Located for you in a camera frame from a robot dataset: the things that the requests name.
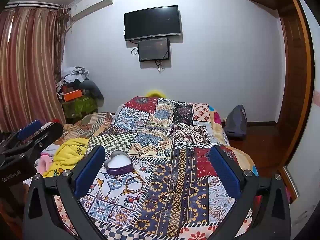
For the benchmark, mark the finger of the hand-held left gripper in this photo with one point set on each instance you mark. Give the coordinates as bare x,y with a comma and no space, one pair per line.
28,129
51,131

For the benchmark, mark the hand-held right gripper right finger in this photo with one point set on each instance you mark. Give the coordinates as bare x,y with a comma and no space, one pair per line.
225,173

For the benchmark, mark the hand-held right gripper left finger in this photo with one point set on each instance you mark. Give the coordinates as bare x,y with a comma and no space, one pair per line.
90,171

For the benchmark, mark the purple heart-shaped tin box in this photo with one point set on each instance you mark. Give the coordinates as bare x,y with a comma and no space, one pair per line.
118,163

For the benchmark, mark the silver drop earring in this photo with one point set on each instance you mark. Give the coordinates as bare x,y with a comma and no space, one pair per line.
170,179

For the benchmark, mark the red box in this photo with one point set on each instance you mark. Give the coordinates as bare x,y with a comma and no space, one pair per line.
56,121

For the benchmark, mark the yellow fleece blanket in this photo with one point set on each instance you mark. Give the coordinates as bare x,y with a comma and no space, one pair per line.
67,152

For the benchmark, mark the pink cloth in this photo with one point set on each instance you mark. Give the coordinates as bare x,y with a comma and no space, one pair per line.
46,162

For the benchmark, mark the striped brown quilt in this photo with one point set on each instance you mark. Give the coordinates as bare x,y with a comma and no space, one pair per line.
87,125

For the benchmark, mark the green patterned cover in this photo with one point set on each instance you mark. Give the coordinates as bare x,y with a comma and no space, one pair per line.
80,107

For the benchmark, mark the orange box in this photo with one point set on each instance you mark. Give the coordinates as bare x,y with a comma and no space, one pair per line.
73,95

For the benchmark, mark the grey backpack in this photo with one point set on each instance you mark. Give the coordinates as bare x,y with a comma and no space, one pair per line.
236,122

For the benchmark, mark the pile of clothes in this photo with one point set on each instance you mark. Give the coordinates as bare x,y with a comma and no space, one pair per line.
75,77

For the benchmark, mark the striped red curtain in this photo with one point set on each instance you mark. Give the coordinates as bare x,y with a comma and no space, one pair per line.
25,67

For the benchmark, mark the patchwork printed blanket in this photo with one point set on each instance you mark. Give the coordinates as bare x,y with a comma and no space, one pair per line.
160,135

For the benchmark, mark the yellow round object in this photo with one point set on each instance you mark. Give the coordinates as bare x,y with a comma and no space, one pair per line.
156,93

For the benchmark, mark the wooden wardrobe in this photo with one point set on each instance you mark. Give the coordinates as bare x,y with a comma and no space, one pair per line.
292,80

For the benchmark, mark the curtain rod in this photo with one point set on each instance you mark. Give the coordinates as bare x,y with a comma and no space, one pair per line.
32,4

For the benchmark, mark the white air conditioner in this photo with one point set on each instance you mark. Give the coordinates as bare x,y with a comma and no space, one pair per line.
92,3

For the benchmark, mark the small black wall monitor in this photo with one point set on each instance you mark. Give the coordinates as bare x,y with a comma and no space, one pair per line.
153,48

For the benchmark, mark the black wall television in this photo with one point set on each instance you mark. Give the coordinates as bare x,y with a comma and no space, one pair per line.
152,22

